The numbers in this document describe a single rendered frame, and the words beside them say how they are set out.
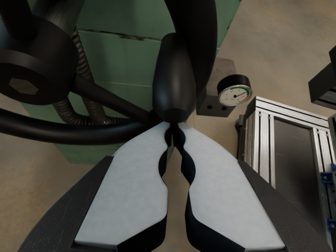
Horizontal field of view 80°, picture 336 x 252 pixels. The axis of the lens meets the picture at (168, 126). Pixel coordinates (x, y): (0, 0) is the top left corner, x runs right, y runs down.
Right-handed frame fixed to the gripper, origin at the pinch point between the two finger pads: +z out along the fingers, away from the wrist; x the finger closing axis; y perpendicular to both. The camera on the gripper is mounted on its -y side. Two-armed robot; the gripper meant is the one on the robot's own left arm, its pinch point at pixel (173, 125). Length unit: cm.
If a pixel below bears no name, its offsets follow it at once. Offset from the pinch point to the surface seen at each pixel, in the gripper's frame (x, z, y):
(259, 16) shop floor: 82, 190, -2
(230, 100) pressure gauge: 12.7, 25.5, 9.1
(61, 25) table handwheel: -9.8, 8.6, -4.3
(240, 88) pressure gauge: 13.3, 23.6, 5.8
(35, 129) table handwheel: -16.3, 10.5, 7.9
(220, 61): 12.8, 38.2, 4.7
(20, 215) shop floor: -54, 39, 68
